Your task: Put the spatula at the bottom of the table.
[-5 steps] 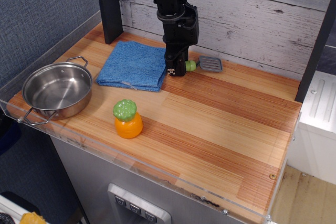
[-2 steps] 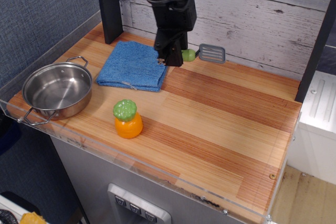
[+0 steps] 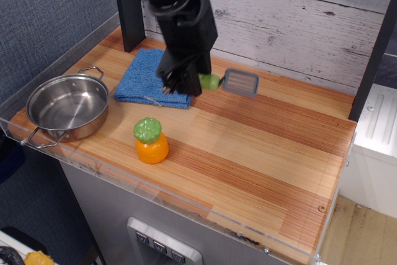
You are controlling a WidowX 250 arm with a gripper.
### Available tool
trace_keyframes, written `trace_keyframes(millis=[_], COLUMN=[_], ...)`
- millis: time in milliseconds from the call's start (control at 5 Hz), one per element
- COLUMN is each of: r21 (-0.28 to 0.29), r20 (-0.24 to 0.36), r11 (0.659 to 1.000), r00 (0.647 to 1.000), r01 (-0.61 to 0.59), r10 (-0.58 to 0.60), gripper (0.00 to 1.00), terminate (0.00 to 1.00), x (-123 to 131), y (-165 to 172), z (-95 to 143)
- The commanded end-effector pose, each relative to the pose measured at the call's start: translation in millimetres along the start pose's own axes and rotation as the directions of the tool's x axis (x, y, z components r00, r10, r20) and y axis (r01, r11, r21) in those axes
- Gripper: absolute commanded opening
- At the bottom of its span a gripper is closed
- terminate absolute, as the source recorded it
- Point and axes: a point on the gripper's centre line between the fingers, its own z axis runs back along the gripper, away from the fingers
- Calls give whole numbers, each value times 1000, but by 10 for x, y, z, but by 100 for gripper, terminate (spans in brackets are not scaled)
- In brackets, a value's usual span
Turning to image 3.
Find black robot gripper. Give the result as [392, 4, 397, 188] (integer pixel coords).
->
[151, 0, 218, 95]

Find green handled grey spatula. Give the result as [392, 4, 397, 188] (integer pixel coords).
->
[198, 68, 259, 97]

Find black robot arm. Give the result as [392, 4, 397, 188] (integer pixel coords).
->
[149, 0, 218, 96]

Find blue folded cloth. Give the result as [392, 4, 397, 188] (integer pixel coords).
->
[114, 48, 192, 109]

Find orange toy carrot green top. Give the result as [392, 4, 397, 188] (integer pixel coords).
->
[133, 117, 169, 164]

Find stainless steel pot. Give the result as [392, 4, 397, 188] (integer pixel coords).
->
[25, 66, 110, 149]

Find clear acrylic table guard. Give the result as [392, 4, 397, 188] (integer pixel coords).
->
[1, 120, 341, 264]

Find grey cabinet with dispenser panel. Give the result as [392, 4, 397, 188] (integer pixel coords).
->
[60, 161, 305, 265]

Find white ribbed box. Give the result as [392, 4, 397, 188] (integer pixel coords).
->
[339, 84, 396, 218]

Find dark vertical post left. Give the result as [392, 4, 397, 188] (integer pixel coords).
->
[117, 0, 146, 52]

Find dark vertical post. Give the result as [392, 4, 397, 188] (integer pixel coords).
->
[348, 0, 396, 122]
[117, 0, 146, 52]

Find dark vertical post right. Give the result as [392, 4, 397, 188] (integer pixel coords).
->
[348, 0, 396, 122]

